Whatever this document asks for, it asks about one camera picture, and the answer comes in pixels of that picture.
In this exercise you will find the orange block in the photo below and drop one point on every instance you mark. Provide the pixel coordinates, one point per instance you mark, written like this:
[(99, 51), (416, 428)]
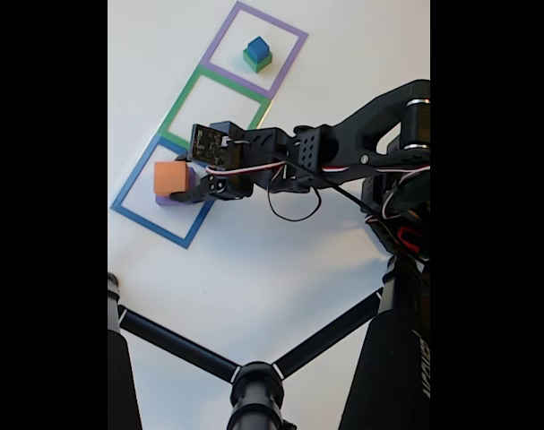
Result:
[(169, 178)]

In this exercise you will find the purple block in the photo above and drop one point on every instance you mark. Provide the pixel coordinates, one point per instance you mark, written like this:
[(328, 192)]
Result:
[(164, 200)]

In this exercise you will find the green cube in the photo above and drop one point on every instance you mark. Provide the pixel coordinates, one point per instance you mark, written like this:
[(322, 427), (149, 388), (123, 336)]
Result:
[(253, 63)]

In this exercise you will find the small blue cube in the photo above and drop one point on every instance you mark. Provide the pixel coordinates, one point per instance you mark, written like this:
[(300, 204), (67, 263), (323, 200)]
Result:
[(257, 48)]

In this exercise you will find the red black table clamp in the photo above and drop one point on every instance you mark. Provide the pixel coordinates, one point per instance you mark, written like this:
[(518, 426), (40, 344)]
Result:
[(408, 237)]

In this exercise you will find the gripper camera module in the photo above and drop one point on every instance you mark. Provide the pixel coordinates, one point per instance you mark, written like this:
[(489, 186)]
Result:
[(211, 143)]

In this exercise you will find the green square frame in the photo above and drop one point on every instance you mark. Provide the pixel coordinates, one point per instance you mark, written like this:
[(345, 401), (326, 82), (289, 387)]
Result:
[(177, 103)]

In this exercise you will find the blue square frame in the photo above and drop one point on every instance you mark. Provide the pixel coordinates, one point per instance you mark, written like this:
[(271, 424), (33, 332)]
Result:
[(132, 179)]

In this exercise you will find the purple square frame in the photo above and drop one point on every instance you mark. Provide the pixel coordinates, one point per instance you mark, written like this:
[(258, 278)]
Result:
[(218, 45)]

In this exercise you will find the black camera tripod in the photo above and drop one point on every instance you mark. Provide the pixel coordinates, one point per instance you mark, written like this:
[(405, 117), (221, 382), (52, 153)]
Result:
[(388, 358)]

